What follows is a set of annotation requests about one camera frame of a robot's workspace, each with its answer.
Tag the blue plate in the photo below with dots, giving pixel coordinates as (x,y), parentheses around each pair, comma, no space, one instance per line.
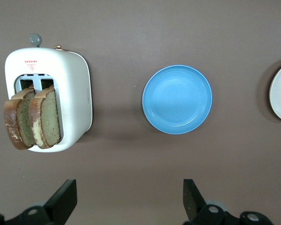
(177,99)

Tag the brown bread slice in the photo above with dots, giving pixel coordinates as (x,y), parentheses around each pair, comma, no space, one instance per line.
(12,122)
(50,117)

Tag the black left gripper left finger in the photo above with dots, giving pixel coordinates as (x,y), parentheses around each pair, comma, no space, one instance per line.
(58,201)

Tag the white two-slot toaster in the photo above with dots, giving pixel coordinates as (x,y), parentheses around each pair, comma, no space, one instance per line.
(72,93)

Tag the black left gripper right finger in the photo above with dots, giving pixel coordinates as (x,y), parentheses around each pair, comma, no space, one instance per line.
(196,206)

